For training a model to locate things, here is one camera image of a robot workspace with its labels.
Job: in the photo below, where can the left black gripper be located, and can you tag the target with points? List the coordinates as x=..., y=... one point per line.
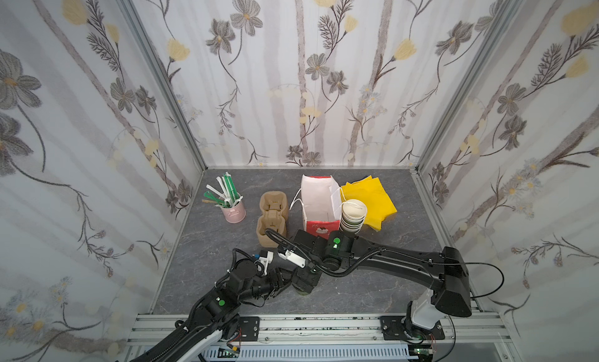
x=285, y=276

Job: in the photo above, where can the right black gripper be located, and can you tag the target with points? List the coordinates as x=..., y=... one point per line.
x=304, y=281

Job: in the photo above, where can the black plastic cup lid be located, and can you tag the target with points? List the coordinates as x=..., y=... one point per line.
x=305, y=279

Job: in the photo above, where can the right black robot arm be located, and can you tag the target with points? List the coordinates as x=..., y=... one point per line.
x=444, y=274

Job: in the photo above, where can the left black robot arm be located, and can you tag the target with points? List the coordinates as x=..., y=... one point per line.
x=216, y=315

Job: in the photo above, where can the brown pulp cup carrier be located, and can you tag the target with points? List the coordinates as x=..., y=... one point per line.
x=274, y=209

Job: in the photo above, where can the pink metal bucket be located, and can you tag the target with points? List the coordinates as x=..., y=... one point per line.
x=235, y=214

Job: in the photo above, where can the red white paper bag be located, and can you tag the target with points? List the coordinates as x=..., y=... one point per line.
x=321, y=205

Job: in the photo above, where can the green and white straws bundle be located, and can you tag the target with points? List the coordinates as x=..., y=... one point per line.
x=226, y=195

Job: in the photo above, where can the stack of paper cups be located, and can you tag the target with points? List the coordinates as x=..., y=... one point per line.
x=354, y=213

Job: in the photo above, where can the yellow paper napkins stack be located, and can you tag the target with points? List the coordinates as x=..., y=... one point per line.
x=371, y=192

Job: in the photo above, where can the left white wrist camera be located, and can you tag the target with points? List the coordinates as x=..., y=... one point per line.
x=264, y=259

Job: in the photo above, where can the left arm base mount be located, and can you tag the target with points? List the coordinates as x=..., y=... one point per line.
x=242, y=329

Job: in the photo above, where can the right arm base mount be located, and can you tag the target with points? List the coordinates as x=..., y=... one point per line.
x=399, y=328

